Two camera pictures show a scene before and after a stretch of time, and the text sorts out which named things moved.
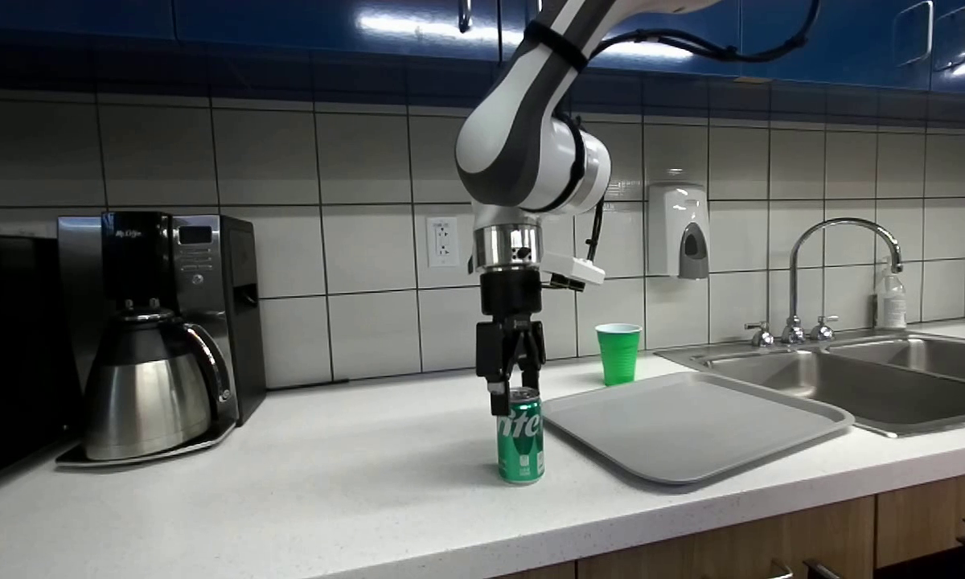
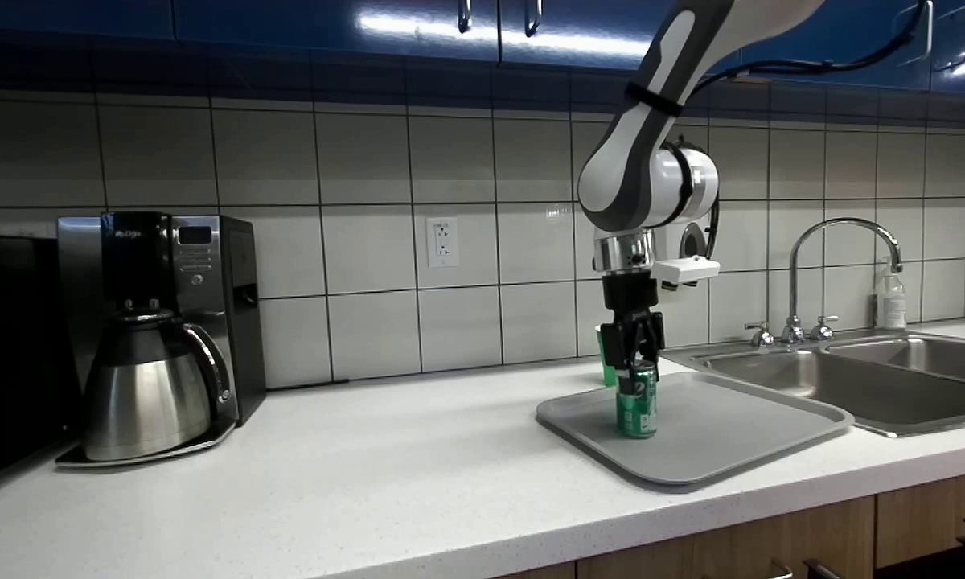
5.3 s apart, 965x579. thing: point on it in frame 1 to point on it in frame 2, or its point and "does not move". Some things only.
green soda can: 521,443 to 637,400
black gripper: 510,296 to 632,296
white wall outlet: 447,242 does not move
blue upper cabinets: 374,47 does not move
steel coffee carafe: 155,388 does not move
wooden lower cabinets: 900,534 does not move
